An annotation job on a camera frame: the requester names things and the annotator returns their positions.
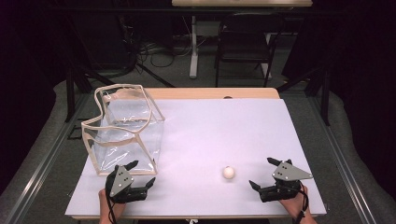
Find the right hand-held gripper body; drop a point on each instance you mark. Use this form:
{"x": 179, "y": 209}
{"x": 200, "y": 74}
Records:
{"x": 288, "y": 174}

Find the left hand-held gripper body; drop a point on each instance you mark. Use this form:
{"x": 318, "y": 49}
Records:
{"x": 121, "y": 182}

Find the small white ball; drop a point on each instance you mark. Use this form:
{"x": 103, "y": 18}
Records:
{"x": 228, "y": 172}

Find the clear plastic bag beige trim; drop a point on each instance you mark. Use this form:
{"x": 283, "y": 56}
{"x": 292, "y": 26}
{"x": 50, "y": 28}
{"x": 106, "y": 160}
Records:
{"x": 124, "y": 133}

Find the person's left hand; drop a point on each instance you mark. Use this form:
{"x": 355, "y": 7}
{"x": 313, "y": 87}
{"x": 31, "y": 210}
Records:
{"x": 109, "y": 208}

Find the person's right hand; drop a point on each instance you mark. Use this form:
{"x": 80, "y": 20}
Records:
{"x": 297, "y": 205}

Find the white table sheet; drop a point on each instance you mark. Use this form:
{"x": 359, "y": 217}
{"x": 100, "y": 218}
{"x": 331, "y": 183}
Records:
{"x": 205, "y": 137}

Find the dark round table grommet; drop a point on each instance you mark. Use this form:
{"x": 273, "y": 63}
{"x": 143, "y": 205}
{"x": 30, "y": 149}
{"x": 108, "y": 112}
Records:
{"x": 228, "y": 97}

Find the black metal stand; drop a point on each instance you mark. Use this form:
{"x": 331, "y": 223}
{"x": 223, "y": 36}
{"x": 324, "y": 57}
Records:
{"x": 70, "y": 93}
{"x": 325, "y": 99}

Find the black folding chair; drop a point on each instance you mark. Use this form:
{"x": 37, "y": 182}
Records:
{"x": 246, "y": 46}

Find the white-legged background desk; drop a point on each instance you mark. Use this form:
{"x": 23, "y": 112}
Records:
{"x": 194, "y": 56}

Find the aluminium frame rail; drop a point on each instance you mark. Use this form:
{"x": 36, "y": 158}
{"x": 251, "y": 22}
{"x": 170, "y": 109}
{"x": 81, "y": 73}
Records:
{"x": 46, "y": 155}
{"x": 339, "y": 155}

